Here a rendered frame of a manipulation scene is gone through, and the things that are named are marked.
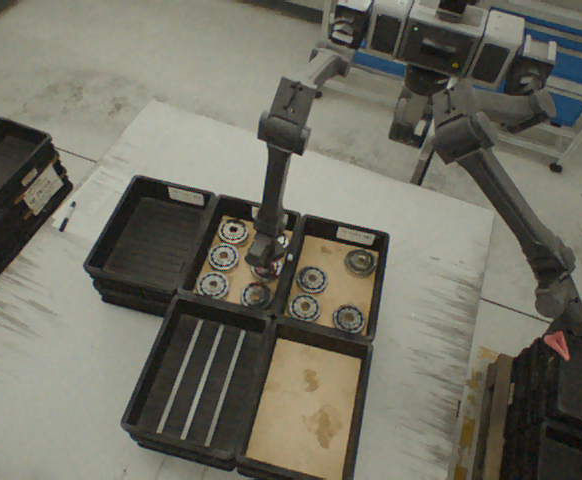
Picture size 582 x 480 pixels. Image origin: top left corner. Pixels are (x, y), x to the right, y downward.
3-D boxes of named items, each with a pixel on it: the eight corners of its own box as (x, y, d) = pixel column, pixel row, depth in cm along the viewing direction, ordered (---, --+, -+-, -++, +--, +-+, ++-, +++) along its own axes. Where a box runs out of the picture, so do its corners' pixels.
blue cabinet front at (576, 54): (454, 91, 302) (491, 4, 256) (571, 126, 291) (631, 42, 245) (453, 94, 301) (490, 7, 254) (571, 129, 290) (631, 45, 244)
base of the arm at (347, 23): (359, 48, 140) (368, 9, 130) (351, 64, 136) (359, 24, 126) (331, 40, 141) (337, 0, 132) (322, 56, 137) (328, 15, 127)
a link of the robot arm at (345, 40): (355, 34, 130) (336, 27, 130) (344, 54, 124) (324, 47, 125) (347, 62, 138) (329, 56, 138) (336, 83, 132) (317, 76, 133)
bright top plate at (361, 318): (337, 300, 154) (338, 299, 154) (368, 310, 153) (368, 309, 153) (329, 328, 149) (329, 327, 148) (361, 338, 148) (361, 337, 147)
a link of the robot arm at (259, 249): (287, 220, 136) (259, 208, 137) (271, 252, 130) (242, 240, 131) (282, 241, 147) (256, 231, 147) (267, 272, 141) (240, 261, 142)
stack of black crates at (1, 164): (33, 179, 264) (-2, 115, 227) (80, 197, 260) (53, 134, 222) (-19, 234, 242) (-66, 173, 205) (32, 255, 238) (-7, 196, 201)
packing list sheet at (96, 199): (96, 164, 200) (96, 163, 199) (146, 182, 196) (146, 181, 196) (46, 223, 182) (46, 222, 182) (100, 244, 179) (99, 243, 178)
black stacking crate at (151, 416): (180, 311, 154) (175, 293, 144) (270, 334, 151) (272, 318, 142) (128, 438, 132) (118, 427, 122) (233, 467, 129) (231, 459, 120)
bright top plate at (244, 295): (247, 278, 157) (247, 277, 156) (276, 288, 156) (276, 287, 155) (235, 305, 151) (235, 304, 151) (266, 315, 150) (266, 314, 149)
